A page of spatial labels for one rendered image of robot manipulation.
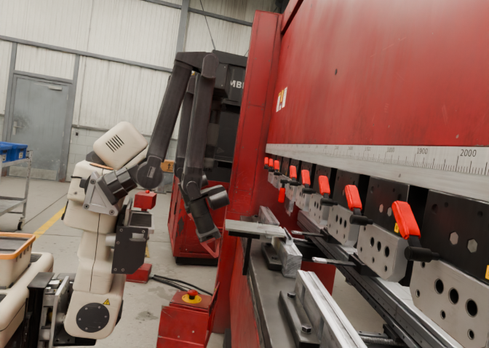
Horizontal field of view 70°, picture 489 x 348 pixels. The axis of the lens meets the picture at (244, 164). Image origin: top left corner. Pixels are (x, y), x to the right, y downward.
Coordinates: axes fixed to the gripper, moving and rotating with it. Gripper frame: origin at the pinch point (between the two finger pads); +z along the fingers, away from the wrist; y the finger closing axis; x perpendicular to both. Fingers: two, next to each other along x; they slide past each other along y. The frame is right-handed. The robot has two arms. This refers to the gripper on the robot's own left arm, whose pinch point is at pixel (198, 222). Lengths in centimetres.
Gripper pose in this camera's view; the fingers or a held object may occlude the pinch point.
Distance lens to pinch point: 159.0
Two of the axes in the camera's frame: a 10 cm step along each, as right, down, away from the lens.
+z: 3.0, 9.4, 1.7
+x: -9.2, 3.4, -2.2
